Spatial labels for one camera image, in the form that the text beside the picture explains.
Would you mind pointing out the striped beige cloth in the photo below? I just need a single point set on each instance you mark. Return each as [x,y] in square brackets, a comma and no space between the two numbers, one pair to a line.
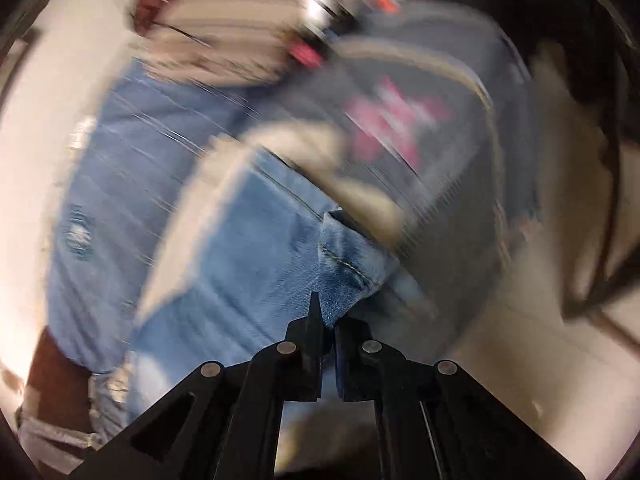
[225,25]

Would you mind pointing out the light blue denim pants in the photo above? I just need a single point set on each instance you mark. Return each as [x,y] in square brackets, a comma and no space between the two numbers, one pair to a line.
[210,240]

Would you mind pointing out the grey garment with pink print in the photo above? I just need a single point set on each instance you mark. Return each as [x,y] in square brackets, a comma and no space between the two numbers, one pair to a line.
[450,170]

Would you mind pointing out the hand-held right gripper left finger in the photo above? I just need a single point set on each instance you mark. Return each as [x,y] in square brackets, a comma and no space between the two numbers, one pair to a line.
[314,355]

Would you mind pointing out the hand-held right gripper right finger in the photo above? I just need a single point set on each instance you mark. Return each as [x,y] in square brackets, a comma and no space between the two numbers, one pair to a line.
[343,360]

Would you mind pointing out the dark red cloth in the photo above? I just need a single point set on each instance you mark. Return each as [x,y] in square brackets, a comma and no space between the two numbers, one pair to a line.
[55,390]

